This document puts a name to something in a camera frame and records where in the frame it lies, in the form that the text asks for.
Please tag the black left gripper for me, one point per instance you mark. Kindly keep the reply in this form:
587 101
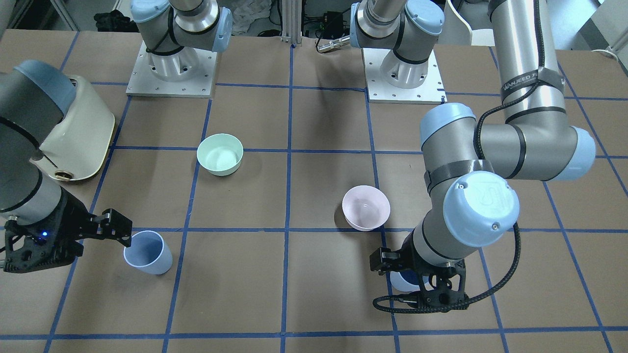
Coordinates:
406 258

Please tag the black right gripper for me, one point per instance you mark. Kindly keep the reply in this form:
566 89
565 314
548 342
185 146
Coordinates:
70 223

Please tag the blue cup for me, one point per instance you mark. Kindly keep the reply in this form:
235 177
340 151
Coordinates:
407 281
149 253

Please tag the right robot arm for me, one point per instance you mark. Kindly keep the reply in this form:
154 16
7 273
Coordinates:
47 114

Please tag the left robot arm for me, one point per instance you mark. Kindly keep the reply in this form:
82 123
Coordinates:
469 161

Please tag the pink bowl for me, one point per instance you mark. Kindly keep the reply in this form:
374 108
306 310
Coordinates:
365 208

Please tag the cream white appliance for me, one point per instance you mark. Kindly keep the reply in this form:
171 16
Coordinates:
76 148

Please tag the mint green bowl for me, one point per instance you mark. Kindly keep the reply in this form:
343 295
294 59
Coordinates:
220 154

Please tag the white chair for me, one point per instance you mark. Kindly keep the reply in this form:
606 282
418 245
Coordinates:
457 31

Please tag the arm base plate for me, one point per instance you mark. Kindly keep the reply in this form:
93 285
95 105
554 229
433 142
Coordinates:
187 74
389 80

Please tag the aluminium frame post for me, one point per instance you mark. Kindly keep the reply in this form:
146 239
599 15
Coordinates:
291 14

